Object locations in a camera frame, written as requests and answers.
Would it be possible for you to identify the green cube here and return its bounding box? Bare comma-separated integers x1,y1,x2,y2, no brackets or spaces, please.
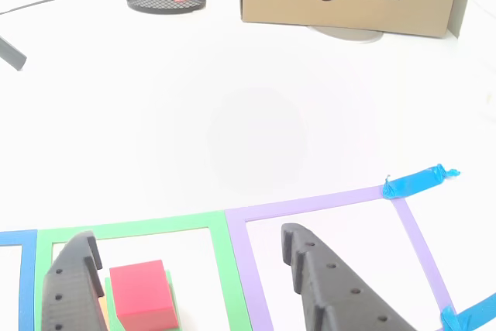
104,270,184,331

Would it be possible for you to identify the grey round disc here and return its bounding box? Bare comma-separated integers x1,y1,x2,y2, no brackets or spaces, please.
308,25,384,44

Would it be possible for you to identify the green square frame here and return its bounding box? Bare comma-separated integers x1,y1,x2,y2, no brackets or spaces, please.
34,210,253,331

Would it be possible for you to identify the purple square frame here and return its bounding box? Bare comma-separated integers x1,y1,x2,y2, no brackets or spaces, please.
224,185,458,331

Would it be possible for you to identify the dark grey tube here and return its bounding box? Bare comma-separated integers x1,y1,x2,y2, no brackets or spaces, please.
0,36,28,71

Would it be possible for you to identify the small red cube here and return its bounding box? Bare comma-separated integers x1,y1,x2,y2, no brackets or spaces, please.
109,260,180,331

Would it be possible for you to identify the blue tape strip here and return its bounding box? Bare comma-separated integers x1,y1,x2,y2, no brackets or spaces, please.
382,163,462,201
440,291,496,331

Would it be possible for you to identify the orange cube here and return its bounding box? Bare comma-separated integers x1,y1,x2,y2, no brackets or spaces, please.
98,295,112,331

